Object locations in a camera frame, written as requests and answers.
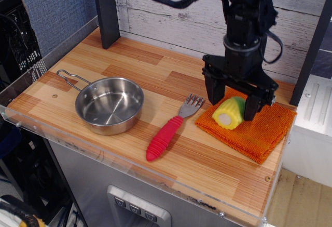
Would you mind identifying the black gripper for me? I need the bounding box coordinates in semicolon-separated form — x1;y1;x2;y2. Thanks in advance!
202;36;279;121

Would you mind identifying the yellow green toy corn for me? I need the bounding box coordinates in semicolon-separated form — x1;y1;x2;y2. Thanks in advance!
212;97;245;130

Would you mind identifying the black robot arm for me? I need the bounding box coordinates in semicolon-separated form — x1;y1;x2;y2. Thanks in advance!
202;0;279;121

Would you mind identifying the white plastic side counter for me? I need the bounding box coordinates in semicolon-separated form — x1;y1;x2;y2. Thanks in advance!
282;75;331;187

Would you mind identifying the clear acrylic table guard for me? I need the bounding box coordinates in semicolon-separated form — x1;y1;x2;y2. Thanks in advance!
1;20;286;226

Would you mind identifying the small steel pan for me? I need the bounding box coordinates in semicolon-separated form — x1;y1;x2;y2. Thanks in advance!
57;69;144;136

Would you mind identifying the silver dispenser button panel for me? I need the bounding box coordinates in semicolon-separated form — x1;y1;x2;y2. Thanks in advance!
107;185;172;226

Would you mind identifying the red handled metal fork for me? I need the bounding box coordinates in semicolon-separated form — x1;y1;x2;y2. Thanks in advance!
146;94;204;162

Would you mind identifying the black right vertical post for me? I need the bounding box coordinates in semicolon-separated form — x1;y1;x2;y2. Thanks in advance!
289;0;331;106

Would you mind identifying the black vertical post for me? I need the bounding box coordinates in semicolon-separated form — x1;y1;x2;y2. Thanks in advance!
289;0;331;106
95;0;120;49

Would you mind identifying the black left vertical post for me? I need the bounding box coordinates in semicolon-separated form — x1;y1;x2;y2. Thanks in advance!
95;0;120;49

